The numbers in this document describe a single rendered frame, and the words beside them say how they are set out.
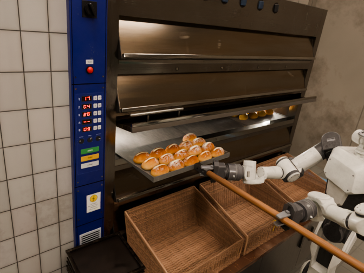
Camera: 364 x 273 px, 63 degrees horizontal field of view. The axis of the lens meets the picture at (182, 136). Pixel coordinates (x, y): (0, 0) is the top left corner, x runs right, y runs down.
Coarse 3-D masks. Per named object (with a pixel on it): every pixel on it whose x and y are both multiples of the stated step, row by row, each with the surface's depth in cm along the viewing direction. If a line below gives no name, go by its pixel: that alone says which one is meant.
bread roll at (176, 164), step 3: (177, 159) 150; (171, 162) 148; (174, 162) 148; (177, 162) 148; (180, 162) 149; (183, 162) 151; (168, 165) 148; (171, 165) 147; (174, 165) 147; (177, 165) 148; (180, 165) 149; (183, 165) 150; (168, 168) 147; (171, 168) 147; (174, 168) 147; (177, 168) 148; (171, 171) 148
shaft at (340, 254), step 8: (208, 176) 148; (216, 176) 144; (224, 184) 140; (232, 184) 138; (240, 192) 133; (248, 200) 131; (256, 200) 128; (264, 208) 125; (272, 216) 122; (288, 224) 117; (296, 224) 116; (304, 232) 113; (312, 232) 112; (312, 240) 111; (320, 240) 109; (328, 248) 106; (336, 248) 105; (336, 256) 105; (344, 256) 103; (352, 264) 101; (360, 264) 100
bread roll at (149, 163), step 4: (144, 160) 148; (148, 160) 147; (152, 160) 147; (156, 160) 149; (144, 164) 146; (148, 164) 146; (152, 164) 147; (156, 164) 148; (144, 168) 146; (148, 168) 146
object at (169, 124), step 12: (288, 96) 256; (300, 96) 258; (204, 108) 191; (216, 108) 192; (228, 108) 193; (252, 108) 195; (264, 108) 203; (120, 120) 152; (132, 120) 153; (144, 120) 153; (180, 120) 156; (192, 120) 161; (204, 120) 167; (132, 132) 138
